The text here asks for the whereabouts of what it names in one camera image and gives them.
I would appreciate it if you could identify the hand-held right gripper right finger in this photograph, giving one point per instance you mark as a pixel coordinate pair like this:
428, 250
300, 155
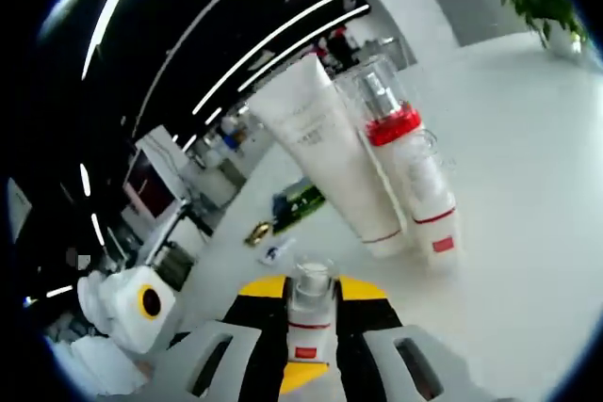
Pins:
358, 341

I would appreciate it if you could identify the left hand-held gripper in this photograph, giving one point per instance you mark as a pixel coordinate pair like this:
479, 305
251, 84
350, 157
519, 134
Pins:
127, 308

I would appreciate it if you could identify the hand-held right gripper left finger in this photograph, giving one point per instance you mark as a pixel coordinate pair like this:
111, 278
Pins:
264, 341

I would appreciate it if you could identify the small white skincare bottle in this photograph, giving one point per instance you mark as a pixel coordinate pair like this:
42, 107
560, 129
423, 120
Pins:
311, 317
435, 213

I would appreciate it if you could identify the small white skincare sachet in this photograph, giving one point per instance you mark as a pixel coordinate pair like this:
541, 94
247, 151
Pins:
275, 252

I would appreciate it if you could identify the gold skincare sachet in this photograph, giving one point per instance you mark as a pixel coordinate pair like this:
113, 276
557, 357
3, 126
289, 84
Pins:
258, 234

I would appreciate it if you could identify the green black skincare sachet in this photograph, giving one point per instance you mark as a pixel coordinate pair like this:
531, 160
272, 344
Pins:
301, 204

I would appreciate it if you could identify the white skincare tube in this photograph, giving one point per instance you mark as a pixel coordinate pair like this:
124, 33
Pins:
330, 157

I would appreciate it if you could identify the tall white red-collar skincare bottle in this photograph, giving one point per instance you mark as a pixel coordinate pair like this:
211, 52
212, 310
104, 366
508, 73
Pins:
391, 124

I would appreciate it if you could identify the white desk black legs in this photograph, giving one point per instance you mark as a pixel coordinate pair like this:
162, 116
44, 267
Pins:
174, 237

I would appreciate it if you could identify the white monitor dark red screen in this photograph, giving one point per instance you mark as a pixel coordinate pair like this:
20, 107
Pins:
151, 185

